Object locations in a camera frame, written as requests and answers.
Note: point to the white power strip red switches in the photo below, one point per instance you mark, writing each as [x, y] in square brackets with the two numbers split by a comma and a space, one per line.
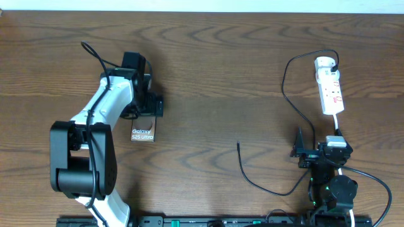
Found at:
[329, 91]

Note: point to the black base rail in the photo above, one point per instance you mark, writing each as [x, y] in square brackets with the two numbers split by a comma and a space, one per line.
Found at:
[158, 221]

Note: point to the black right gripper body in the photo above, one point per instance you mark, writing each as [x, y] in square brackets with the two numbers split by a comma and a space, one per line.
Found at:
[312, 156]

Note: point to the white charger adapter plug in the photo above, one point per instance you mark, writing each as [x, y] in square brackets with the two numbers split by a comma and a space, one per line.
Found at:
[324, 61]

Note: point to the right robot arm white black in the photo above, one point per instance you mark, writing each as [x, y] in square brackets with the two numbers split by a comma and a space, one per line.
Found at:
[331, 193]

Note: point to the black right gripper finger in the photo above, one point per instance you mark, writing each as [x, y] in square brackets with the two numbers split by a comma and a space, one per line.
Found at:
[338, 132]
[299, 141]

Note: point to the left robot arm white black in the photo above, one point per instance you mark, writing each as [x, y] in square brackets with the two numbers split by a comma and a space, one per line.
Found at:
[83, 163]

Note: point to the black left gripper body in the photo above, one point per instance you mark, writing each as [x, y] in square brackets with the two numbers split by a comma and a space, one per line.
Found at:
[153, 106]

